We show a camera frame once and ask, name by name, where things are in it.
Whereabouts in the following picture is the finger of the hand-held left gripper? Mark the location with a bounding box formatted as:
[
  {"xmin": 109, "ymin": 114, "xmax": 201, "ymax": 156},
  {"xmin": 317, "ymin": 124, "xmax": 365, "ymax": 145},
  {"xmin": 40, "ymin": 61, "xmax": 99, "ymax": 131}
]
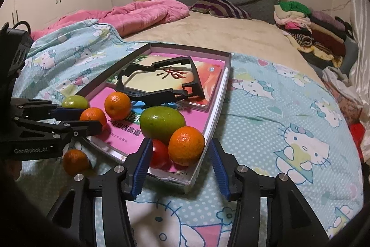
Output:
[
  {"xmin": 13, "ymin": 119, "xmax": 103, "ymax": 147},
  {"xmin": 11, "ymin": 99, "xmax": 85, "ymax": 119}
]

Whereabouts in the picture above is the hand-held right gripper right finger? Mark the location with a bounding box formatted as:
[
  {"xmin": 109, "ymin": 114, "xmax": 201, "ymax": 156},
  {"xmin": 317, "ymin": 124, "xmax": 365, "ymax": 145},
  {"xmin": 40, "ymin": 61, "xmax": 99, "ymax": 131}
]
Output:
[{"xmin": 209, "ymin": 138, "xmax": 330, "ymax": 247}]

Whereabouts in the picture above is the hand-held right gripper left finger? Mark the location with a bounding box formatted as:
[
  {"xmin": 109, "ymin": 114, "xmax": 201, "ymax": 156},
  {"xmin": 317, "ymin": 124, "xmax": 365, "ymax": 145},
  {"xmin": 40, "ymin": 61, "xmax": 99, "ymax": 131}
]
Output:
[{"xmin": 46, "ymin": 137, "xmax": 154, "ymax": 247}]

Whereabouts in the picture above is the large green mango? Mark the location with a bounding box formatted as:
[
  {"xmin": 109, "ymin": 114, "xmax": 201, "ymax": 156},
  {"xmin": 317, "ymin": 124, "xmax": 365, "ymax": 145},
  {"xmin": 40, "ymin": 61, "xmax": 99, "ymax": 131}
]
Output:
[{"xmin": 62, "ymin": 95, "xmax": 90, "ymax": 109}]

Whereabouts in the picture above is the orange mandarin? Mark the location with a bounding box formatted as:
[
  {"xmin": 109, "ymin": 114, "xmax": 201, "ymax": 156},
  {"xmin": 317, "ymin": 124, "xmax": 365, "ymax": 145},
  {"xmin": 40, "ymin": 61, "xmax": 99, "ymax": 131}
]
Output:
[
  {"xmin": 168, "ymin": 126, "xmax": 206, "ymax": 167},
  {"xmin": 79, "ymin": 107, "xmax": 107, "ymax": 132},
  {"xmin": 63, "ymin": 149, "xmax": 91, "ymax": 176},
  {"xmin": 104, "ymin": 92, "xmax": 132, "ymax": 120}
]

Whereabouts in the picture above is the red cherry tomato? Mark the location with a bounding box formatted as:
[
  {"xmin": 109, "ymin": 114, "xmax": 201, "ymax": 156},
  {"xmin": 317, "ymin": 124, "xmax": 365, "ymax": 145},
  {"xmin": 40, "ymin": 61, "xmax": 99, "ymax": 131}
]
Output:
[{"xmin": 149, "ymin": 139, "xmax": 170, "ymax": 169}]

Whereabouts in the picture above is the round green mango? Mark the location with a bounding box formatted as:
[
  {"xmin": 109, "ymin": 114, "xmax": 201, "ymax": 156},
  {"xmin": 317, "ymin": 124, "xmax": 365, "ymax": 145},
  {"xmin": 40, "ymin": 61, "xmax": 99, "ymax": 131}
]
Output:
[{"xmin": 140, "ymin": 106, "xmax": 186, "ymax": 146}]

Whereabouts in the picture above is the gray cardboard box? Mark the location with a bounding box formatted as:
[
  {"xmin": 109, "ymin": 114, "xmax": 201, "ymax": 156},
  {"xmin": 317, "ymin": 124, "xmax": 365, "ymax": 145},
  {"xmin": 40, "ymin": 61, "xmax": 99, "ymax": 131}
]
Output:
[{"xmin": 77, "ymin": 42, "xmax": 232, "ymax": 186}]

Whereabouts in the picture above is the pink workbook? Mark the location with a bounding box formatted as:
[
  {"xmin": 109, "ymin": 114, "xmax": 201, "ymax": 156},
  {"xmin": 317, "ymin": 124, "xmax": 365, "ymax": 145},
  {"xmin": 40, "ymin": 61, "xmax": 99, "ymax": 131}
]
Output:
[{"xmin": 89, "ymin": 88, "xmax": 213, "ymax": 174}]

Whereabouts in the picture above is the blue cartoon cat blanket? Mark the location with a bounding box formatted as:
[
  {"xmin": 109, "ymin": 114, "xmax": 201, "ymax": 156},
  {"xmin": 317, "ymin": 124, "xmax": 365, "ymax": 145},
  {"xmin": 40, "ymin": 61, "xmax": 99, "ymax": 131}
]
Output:
[{"xmin": 17, "ymin": 23, "xmax": 365, "ymax": 247}]

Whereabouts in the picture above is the pink quilt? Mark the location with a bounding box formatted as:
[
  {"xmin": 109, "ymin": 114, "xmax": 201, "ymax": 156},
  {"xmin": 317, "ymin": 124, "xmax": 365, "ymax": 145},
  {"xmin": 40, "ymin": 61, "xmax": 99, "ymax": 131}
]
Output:
[{"xmin": 30, "ymin": 0, "xmax": 190, "ymax": 41}]

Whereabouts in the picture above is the beige bed sheet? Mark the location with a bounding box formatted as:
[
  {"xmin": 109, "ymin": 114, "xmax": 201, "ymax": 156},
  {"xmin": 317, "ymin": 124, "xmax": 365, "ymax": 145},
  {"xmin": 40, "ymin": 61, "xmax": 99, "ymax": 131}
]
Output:
[{"xmin": 121, "ymin": 10, "xmax": 327, "ymax": 82}]

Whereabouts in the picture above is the red cloth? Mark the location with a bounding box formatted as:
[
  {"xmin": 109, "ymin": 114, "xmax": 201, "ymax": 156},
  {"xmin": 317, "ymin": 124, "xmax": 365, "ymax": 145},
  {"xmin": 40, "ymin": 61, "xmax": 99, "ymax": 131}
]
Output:
[{"xmin": 350, "ymin": 123, "xmax": 366, "ymax": 163}]

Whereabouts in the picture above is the crumpled white cloth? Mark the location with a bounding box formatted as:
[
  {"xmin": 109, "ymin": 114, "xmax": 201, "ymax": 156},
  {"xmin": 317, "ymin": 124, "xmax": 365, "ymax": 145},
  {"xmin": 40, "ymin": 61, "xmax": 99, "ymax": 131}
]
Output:
[{"xmin": 322, "ymin": 66, "xmax": 352, "ymax": 91}]

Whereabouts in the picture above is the purple striped pillow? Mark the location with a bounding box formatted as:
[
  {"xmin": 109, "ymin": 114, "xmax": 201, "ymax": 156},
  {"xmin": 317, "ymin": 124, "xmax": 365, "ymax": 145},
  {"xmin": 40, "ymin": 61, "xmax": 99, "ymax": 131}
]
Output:
[{"xmin": 191, "ymin": 0, "xmax": 251, "ymax": 19}]

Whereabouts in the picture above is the pile of folded clothes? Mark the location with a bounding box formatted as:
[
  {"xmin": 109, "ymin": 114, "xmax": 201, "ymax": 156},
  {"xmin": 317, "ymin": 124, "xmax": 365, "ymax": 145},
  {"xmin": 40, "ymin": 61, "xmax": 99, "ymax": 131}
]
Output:
[{"xmin": 273, "ymin": 1, "xmax": 352, "ymax": 68}]

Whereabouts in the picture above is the gray cloth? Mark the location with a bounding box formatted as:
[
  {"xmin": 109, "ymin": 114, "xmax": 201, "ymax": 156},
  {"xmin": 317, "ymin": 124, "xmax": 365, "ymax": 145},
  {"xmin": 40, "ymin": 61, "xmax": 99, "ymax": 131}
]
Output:
[{"xmin": 344, "ymin": 33, "xmax": 360, "ymax": 68}]

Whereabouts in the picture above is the white satin curtain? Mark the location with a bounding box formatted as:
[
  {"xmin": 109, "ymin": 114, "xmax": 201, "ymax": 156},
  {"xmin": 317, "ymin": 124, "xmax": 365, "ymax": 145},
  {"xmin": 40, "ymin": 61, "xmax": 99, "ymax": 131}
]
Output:
[{"xmin": 348, "ymin": 0, "xmax": 370, "ymax": 166}]

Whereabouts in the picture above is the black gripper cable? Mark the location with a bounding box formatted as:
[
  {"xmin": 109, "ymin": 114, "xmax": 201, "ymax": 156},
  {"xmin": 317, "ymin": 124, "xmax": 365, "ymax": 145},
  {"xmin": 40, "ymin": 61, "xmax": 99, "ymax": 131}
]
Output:
[{"xmin": 12, "ymin": 21, "xmax": 31, "ymax": 33}]

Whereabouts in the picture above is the black plastic frame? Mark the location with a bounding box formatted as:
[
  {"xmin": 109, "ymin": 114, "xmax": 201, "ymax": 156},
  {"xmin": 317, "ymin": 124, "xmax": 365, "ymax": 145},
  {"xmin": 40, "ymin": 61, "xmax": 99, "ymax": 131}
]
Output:
[{"xmin": 115, "ymin": 57, "xmax": 206, "ymax": 108}]

